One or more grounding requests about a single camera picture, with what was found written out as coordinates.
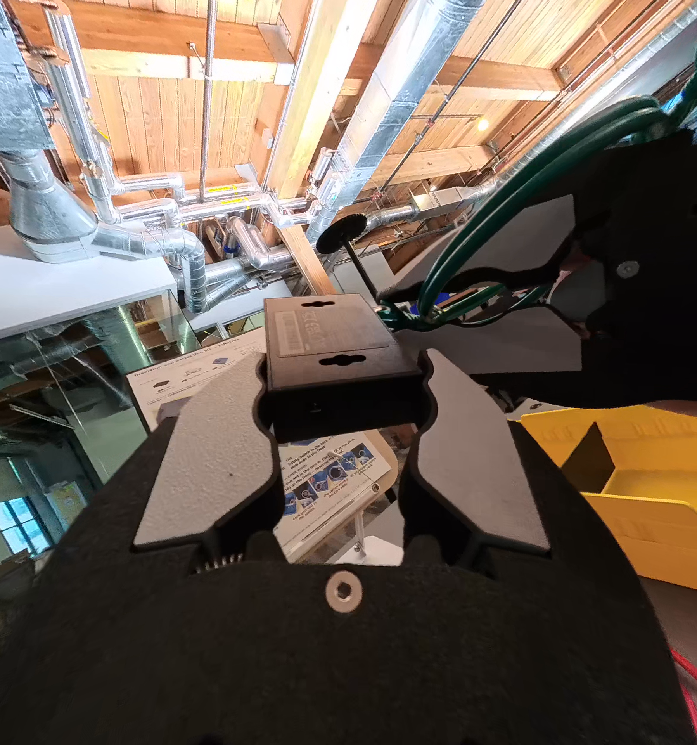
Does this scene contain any black floor lamp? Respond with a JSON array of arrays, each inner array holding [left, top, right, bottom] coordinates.
[[315, 213, 381, 299]]

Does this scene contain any black network switch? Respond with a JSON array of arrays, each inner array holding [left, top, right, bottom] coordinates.
[[262, 293, 426, 444]]

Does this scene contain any yellow plastic bin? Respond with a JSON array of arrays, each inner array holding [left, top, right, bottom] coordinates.
[[520, 405, 697, 596]]

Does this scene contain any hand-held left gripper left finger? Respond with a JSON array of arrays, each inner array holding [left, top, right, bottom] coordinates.
[[132, 351, 285, 554]]

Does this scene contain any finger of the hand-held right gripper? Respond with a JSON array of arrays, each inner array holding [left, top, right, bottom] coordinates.
[[392, 303, 585, 385], [380, 194, 585, 310]]

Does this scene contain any printed instruction sheet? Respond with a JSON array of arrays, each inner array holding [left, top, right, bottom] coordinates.
[[126, 329, 397, 562]]

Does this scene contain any red ethernet cable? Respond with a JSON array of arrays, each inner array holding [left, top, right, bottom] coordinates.
[[671, 649, 697, 745]]

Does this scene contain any green ethernet cable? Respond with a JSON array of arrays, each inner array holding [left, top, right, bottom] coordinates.
[[377, 12, 697, 333]]

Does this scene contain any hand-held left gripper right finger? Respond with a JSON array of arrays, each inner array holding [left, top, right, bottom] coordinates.
[[398, 348, 553, 554]]

